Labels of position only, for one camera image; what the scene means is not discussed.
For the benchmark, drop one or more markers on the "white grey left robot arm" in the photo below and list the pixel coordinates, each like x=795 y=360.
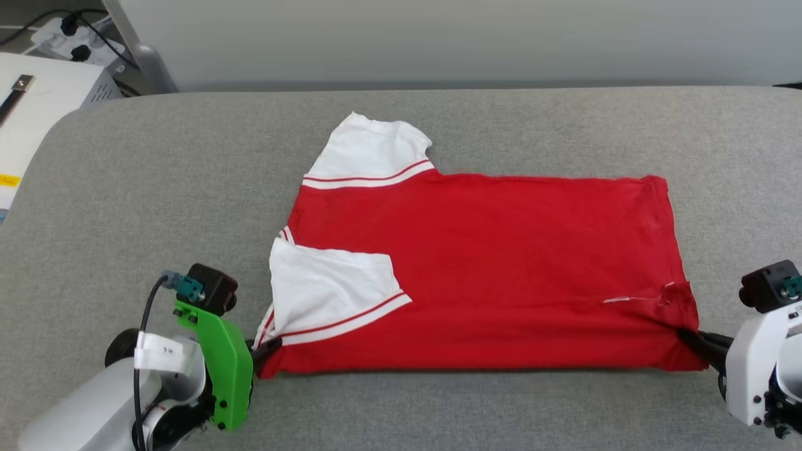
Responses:
x=100 y=407

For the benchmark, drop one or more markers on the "red white Bulls jersey shirt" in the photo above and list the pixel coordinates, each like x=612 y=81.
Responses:
x=501 y=263

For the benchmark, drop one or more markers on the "white paper tag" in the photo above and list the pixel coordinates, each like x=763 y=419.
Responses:
x=164 y=354

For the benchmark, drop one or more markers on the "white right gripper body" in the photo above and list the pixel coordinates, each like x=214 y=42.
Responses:
x=761 y=351

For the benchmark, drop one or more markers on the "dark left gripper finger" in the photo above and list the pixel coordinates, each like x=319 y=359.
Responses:
x=259 y=361
x=266 y=346

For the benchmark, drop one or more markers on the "grey partition post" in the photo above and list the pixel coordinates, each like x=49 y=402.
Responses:
x=153 y=69

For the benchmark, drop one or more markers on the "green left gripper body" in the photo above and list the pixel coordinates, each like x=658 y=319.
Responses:
x=229 y=376

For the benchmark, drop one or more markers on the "white equipment box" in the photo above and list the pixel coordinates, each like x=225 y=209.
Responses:
x=50 y=106

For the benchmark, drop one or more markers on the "white power strip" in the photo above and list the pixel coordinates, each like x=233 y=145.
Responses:
x=50 y=39

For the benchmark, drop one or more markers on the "black power plug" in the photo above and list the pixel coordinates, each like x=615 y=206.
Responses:
x=69 y=25
x=81 y=52

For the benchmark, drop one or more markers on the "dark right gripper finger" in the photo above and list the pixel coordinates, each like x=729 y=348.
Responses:
x=720 y=342
x=711 y=357

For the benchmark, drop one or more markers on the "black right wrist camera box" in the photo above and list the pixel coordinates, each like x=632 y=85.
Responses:
x=767 y=288

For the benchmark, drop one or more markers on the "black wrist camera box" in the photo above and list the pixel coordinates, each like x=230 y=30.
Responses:
x=213 y=288
x=767 y=288

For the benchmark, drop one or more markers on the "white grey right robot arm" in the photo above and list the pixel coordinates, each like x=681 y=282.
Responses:
x=786 y=401

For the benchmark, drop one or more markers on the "yellow warning label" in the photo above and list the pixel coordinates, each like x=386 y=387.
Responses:
x=9 y=181

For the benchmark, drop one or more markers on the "white partition panel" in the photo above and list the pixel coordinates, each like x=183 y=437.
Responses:
x=438 y=37

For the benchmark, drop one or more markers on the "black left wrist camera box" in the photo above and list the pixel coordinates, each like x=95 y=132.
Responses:
x=213 y=288

